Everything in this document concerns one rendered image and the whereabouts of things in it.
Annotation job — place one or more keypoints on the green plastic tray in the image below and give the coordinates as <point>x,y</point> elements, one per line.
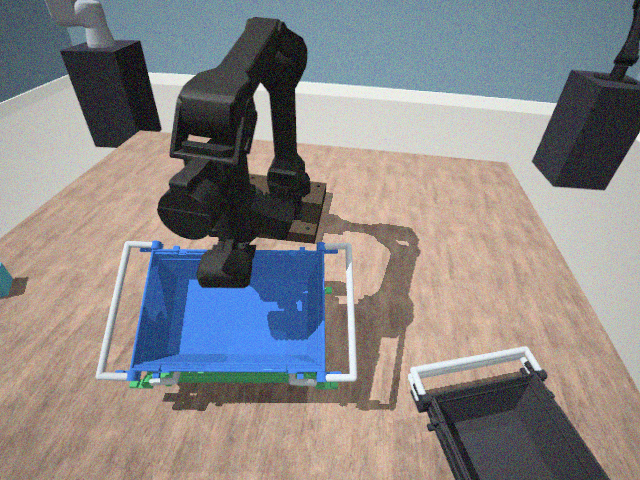
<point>214,377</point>

